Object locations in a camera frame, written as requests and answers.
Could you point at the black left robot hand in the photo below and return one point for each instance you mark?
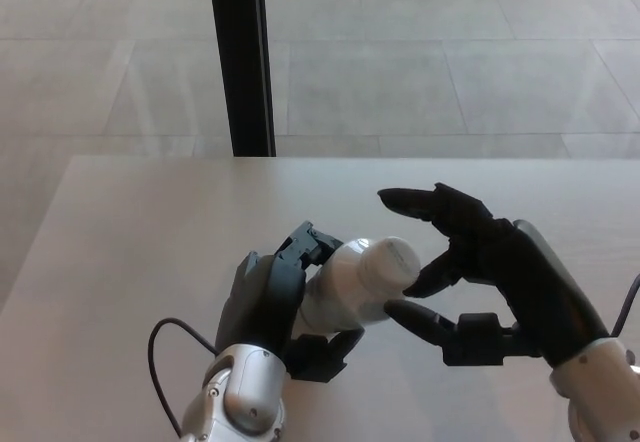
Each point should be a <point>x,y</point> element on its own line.
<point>260,307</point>

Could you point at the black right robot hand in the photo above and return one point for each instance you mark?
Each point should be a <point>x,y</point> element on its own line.
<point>540,292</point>

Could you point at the clear plastic bottle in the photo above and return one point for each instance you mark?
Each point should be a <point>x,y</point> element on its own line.
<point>340,292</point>

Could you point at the white screw bottle cap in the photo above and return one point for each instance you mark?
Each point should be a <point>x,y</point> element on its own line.
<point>392,264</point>

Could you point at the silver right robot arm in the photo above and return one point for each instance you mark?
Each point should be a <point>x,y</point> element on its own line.
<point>600,392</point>

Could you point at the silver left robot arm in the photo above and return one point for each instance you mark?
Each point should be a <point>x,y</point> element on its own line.
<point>245,392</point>

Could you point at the black vertical pillar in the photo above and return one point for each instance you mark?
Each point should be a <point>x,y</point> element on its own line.
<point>241,57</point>

